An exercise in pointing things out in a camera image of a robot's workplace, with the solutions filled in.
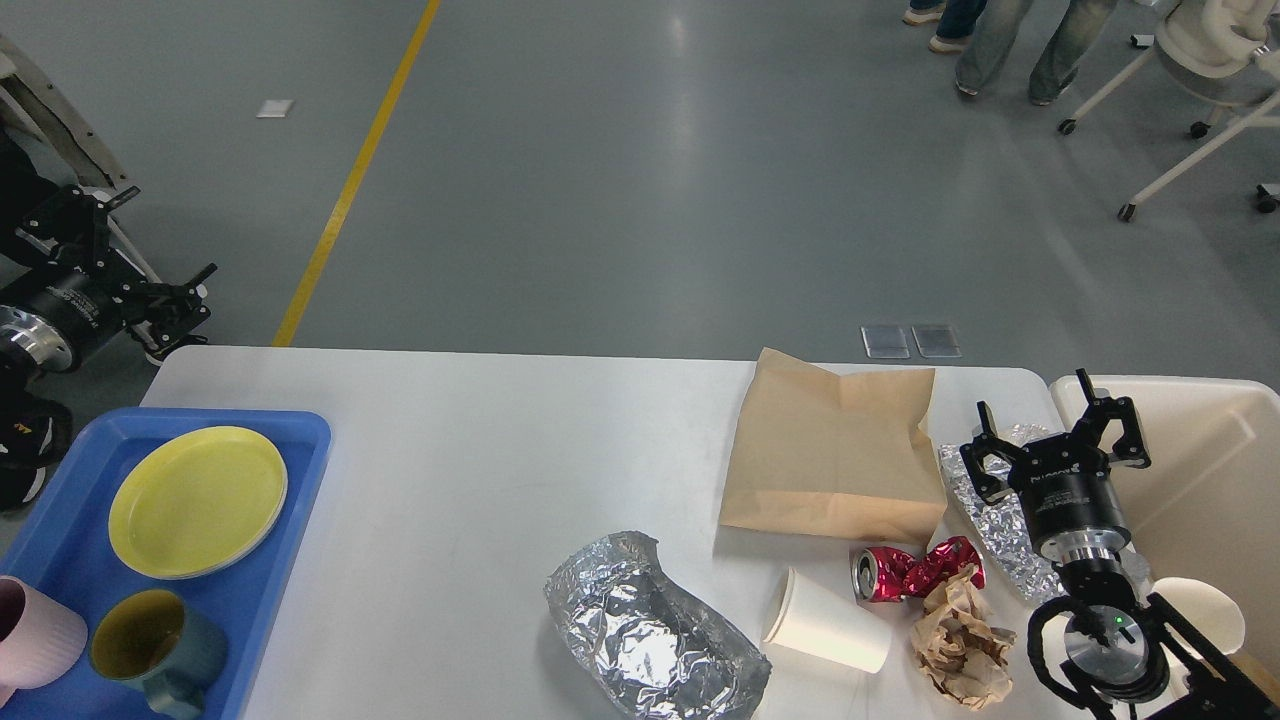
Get crumpled foil tray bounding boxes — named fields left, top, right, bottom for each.
left=544, top=530, right=772, bottom=719

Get crumpled brown paper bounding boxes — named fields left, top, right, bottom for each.
left=911, top=565, right=1018, bottom=711

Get pink ribbed mug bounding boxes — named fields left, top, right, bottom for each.
left=1, top=575, right=88, bottom=705

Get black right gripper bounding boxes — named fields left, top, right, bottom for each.
left=959, top=369, right=1151, bottom=561

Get floor outlet plate right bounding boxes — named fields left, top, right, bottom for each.
left=911, top=324, right=963, bottom=359

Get white paper cup in bin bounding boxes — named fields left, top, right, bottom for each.
left=1152, top=577, right=1245, bottom=655

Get teal green mug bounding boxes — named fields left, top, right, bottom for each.
left=90, top=588, right=229, bottom=719

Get brown paper bag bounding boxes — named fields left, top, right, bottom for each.
left=719, top=348, right=947, bottom=544

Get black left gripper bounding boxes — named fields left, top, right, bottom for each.
left=1, top=184, right=218, bottom=373

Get blue plastic tray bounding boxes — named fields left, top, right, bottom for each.
left=1, top=407, right=332, bottom=719

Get crushed red can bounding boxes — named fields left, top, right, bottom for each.
left=851, top=536, right=986, bottom=603

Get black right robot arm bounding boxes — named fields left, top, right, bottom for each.
left=959, top=369, right=1277, bottom=719

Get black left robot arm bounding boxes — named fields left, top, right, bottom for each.
left=1, top=184, right=218, bottom=388

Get grey chair at left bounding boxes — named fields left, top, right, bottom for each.
left=0, top=32, right=166, bottom=291

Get yellow plate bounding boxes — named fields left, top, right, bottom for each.
left=108, top=427, right=288, bottom=579

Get floor outlet plate left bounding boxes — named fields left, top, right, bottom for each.
left=860, top=324, right=913, bottom=360

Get flat foil sheet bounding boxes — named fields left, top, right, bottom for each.
left=938, top=424, right=1153, bottom=605

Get person in blue jeans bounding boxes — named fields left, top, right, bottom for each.
left=954, top=0, right=1121, bottom=108

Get floor outlet plate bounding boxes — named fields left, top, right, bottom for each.
left=911, top=324, right=963, bottom=359
left=860, top=324, right=913, bottom=360

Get beige plastic bin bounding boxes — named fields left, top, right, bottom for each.
left=1092, top=375, right=1279, bottom=694

